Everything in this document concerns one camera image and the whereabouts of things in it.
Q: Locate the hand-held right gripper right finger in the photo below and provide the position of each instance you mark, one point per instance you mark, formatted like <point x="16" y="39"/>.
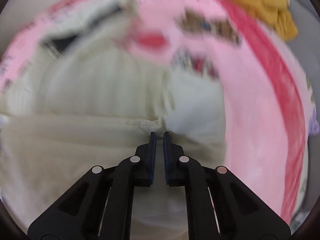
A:
<point x="166" y="155"/>

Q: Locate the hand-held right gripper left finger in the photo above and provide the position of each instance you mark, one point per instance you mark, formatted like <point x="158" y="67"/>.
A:
<point x="153" y="155"/>

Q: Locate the cream quilted jacket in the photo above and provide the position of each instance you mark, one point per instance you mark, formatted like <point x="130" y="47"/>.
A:
<point x="87" y="100"/>

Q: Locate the pink printed blanket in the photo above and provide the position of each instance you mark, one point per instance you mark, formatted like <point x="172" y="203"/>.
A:
<point x="250" y="92"/>

